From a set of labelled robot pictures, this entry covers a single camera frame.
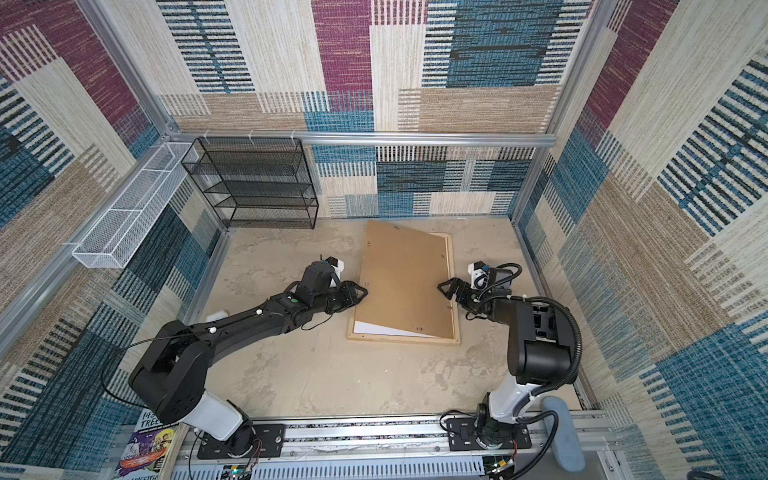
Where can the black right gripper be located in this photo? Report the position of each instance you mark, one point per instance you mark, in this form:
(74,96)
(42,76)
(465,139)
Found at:
(460,297)

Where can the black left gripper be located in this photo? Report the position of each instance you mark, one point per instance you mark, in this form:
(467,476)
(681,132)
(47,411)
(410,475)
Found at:
(349,288)

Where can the white bordered dark photo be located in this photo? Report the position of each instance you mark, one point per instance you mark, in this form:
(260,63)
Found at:
(374,329)

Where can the light wooden picture frame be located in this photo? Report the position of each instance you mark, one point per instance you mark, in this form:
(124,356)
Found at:
(456,336)

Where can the brown cardboard backing board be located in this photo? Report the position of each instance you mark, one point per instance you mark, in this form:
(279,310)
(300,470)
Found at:
(408,276)

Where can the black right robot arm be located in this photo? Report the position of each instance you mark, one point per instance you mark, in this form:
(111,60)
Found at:
(544,347)

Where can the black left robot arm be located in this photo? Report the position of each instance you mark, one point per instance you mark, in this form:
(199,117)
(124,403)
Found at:
(171,375)

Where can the small white object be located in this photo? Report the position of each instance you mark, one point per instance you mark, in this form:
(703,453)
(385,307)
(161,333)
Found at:
(217,316)

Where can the grey blue padded object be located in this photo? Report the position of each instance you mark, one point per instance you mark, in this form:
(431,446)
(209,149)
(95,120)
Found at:
(566,446)

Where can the colourful treehouse book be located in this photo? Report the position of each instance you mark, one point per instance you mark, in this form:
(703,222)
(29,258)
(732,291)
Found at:
(145,453)

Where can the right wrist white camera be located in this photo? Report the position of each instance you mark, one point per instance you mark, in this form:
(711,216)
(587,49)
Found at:
(479,275)

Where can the wrist white camera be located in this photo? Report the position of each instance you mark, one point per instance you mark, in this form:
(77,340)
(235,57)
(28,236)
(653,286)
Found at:
(479,275)
(337,265)

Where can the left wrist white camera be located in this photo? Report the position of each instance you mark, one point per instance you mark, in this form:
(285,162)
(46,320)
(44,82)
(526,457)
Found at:
(337,265)

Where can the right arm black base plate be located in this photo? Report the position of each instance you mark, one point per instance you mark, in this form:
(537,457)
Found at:
(462,436)

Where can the black wire mesh shelf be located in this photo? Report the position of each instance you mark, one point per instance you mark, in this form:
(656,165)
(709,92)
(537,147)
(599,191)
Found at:
(254,182)

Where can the aluminium front rail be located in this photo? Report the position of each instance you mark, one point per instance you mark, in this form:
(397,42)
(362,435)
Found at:
(363,447)

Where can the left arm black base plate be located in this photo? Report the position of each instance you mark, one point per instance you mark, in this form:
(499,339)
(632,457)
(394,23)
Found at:
(270,439)

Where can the white wire mesh basket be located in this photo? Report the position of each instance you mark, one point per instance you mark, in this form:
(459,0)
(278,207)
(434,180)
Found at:
(114,239)

